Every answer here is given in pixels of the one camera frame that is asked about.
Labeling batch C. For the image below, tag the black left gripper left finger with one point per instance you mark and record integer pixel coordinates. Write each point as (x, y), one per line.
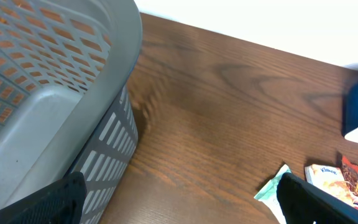
(58, 203)

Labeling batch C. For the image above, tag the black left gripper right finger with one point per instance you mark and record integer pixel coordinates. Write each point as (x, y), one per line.
(302, 202)

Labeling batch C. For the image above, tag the teal snack bar wrapper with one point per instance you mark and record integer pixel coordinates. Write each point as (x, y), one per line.
(268, 194)

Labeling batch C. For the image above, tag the small orange tissue pack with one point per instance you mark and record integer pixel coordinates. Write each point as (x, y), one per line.
(332, 181)

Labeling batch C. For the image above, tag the orange brown snack bar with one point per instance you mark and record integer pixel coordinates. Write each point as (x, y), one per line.
(350, 174)

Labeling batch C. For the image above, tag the grey plastic mesh basket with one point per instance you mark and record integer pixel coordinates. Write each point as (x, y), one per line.
(64, 105)

